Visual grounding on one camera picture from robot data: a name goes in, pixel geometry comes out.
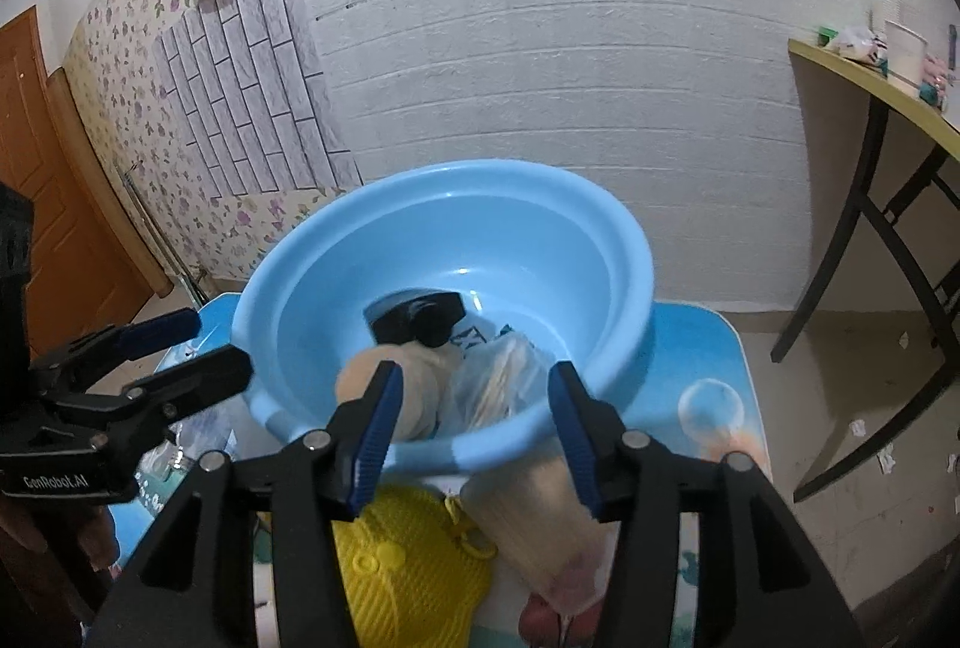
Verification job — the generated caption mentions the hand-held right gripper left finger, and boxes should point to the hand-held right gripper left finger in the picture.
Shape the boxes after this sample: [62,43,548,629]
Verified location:
[82,361,406,648]

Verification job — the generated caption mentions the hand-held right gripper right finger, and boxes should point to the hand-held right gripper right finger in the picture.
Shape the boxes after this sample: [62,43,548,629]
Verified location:
[547,361,863,648]

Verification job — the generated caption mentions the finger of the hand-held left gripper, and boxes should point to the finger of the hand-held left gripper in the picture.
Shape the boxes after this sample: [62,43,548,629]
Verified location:
[45,346,253,455]
[30,308,201,398]

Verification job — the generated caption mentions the clear ribbed plastic cup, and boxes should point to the clear ribbed plastic cup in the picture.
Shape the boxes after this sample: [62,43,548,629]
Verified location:
[459,445,627,615]

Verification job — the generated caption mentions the blue plastic basin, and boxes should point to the blue plastic basin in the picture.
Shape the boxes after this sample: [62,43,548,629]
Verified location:
[231,160,657,475]

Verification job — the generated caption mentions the person's left forearm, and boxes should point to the person's left forearm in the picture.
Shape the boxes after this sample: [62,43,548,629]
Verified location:
[0,494,121,626]

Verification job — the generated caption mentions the beige round soft object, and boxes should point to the beige round soft object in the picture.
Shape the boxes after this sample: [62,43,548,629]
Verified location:
[335,348,451,445]

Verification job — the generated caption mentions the metal pipe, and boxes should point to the metal pipe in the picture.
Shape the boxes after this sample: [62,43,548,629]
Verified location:
[120,164,207,308]

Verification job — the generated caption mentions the clear plastic wrapper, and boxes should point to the clear plastic wrapper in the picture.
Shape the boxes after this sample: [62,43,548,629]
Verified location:
[139,404,235,521]

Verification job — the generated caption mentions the clear bag of wooden sticks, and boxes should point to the clear bag of wooden sticks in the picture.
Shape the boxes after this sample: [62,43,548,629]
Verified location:
[439,331,560,443]

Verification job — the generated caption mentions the black plastic gadget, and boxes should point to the black plastic gadget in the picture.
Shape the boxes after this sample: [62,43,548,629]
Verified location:
[366,290,466,350]

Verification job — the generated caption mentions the white printed packet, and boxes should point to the white printed packet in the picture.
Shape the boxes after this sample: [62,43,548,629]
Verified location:
[448,318,518,353]

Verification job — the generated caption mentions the blue printed table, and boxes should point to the blue printed table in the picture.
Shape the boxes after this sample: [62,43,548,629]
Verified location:
[112,292,773,648]

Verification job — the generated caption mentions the orange wooden door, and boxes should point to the orange wooden door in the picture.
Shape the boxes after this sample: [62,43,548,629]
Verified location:
[0,5,177,349]

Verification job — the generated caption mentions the white paper scraps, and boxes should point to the white paper scraps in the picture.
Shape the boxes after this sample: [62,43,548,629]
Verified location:
[847,331,960,521]

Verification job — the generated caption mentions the side table with black legs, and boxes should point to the side table with black legs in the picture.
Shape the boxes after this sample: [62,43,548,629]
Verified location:
[771,37,960,505]

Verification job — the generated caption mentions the clear bag of snacks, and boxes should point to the clear bag of snacks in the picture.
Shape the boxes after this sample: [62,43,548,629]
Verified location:
[831,24,887,65]

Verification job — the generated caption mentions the white paper cup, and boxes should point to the white paper cup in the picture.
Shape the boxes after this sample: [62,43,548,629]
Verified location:
[883,20,931,95]

